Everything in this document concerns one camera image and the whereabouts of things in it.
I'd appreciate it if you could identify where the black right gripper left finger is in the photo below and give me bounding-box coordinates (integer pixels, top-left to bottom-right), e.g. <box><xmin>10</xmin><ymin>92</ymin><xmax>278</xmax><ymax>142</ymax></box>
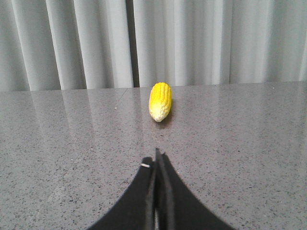
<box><xmin>89</xmin><ymin>157</ymin><xmax>156</xmax><ymax>230</ymax></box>

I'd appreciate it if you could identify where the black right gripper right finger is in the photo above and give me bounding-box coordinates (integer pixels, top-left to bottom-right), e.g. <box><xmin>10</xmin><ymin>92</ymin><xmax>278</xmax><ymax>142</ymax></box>
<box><xmin>155</xmin><ymin>148</ymin><xmax>233</xmax><ymax>230</ymax></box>

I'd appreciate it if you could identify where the yellow corn cob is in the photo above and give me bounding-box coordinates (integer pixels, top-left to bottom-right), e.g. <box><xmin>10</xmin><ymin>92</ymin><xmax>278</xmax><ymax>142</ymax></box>
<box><xmin>149</xmin><ymin>82</ymin><xmax>172</xmax><ymax>122</ymax></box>

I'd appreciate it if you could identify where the white pleated curtain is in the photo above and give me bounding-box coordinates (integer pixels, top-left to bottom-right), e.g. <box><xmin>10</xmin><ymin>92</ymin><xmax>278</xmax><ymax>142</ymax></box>
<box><xmin>0</xmin><ymin>0</ymin><xmax>307</xmax><ymax>92</ymax></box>

